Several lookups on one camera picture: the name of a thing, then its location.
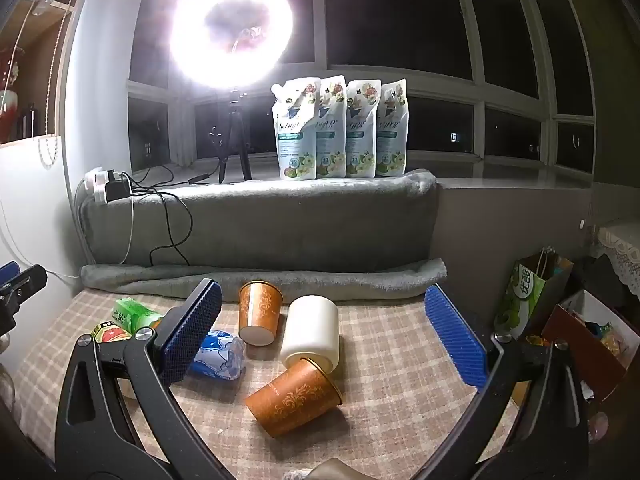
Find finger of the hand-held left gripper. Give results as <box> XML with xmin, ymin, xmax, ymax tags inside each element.
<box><xmin>0</xmin><ymin>260</ymin><xmax>48</xmax><ymax>339</ymax></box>

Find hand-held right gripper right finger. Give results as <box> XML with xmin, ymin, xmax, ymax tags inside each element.
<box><xmin>424</xmin><ymin>284</ymin><xmax>591</xmax><ymax>480</ymax></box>

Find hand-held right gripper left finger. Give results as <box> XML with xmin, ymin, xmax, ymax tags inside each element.
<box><xmin>55</xmin><ymin>277</ymin><xmax>237</xmax><ymax>480</ymax></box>

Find orange patterned paper cup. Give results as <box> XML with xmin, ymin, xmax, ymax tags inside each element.
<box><xmin>243</xmin><ymin>357</ymin><xmax>344</xmax><ymax>438</ymax></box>
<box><xmin>237</xmin><ymin>280</ymin><xmax>285</xmax><ymax>347</ymax></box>

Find white cup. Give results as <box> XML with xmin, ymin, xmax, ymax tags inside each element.
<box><xmin>279</xmin><ymin>295</ymin><xmax>341</xmax><ymax>375</ymax></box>

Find blue tissue packet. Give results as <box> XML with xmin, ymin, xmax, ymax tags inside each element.
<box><xmin>187</xmin><ymin>329</ymin><xmax>247</xmax><ymax>381</ymax></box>

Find green snack packet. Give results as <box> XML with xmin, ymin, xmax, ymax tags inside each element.
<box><xmin>113</xmin><ymin>297</ymin><xmax>166</xmax><ymax>336</ymax></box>

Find green paper bag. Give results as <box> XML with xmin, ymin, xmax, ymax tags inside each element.
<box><xmin>494</xmin><ymin>247</ymin><xmax>575</xmax><ymax>342</ymax></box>

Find red and green packet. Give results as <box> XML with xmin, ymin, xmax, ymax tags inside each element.
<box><xmin>91</xmin><ymin>321</ymin><xmax>135</xmax><ymax>345</ymax></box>

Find checkered tablecloth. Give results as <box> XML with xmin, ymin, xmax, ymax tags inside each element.
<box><xmin>10</xmin><ymin>287</ymin><xmax>523</xmax><ymax>480</ymax></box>

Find rolled grey blanket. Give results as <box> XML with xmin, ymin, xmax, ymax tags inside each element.
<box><xmin>80</xmin><ymin>258</ymin><xmax>448</xmax><ymax>304</ymax></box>

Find red cardboard box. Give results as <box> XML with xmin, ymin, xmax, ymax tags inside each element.
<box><xmin>541</xmin><ymin>289</ymin><xmax>640</xmax><ymax>402</ymax></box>

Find white power strip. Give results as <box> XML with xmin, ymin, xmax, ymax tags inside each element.
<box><xmin>83</xmin><ymin>167</ymin><xmax>120</xmax><ymax>206</ymax></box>

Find black charger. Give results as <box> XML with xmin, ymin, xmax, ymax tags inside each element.
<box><xmin>104</xmin><ymin>180</ymin><xmax>133</xmax><ymax>204</ymax></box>

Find red and white vase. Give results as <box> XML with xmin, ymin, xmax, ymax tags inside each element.
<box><xmin>0</xmin><ymin>46</ymin><xmax>25</xmax><ymax>144</ymax></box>

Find white lace cloth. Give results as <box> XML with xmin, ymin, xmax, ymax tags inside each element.
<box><xmin>597</xmin><ymin>220</ymin><xmax>640</xmax><ymax>297</ymax></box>

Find black tripod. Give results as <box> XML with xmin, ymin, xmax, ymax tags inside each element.
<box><xmin>207</xmin><ymin>87</ymin><xmax>253</xmax><ymax>184</ymax></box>

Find floral detergent pouch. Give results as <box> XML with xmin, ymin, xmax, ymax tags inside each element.
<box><xmin>271</xmin><ymin>78</ymin><xmax>321</xmax><ymax>181</ymax></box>
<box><xmin>375</xmin><ymin>79</ymin><xmax>410</xmax><ymax>177</ymax></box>
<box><xmin>345</xmin><ymin>79</ymin><xmax>384</xmax><ymax>179</ymax></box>
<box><xmin>315</xmin><ymin>75</ymin><xmax>348</xmax><ymax>180</ymax></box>

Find wooden shelf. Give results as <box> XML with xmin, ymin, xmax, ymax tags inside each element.
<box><xmin>0</xmin><ymin>0</ymin><xmax>98</xmax><ymax>147</ymax></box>

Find white cable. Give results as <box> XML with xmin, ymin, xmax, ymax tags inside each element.
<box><xmin>0</xmin><ymin>195</ymin><xmax>83</xmax><ymax>281</ymax></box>

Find black cable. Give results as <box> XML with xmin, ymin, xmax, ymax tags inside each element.
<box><xmin>120</xmin><ymin>164</ymin><xmax>212</xmax><ymax>267</ymax></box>

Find white window frame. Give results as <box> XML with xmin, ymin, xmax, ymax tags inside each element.
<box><xmin>127</xmin><ymin>0</ymin><xmax>597</xmax><ymax>177</ymax></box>

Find ring light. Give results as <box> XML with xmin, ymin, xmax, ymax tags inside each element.
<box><xmin>169</xmin><ymin>0</ymin><xmax>296</xmax><ymax>89</ymax></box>

